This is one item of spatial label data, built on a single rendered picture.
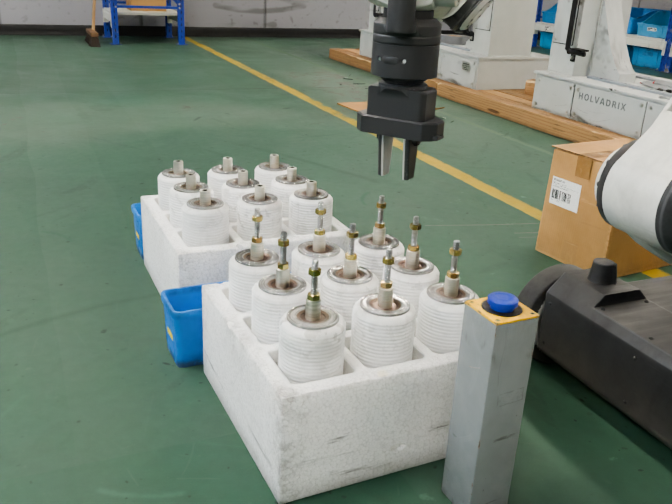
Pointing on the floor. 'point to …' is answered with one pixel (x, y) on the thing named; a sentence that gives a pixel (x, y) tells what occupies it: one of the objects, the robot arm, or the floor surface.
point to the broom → (92, 31)
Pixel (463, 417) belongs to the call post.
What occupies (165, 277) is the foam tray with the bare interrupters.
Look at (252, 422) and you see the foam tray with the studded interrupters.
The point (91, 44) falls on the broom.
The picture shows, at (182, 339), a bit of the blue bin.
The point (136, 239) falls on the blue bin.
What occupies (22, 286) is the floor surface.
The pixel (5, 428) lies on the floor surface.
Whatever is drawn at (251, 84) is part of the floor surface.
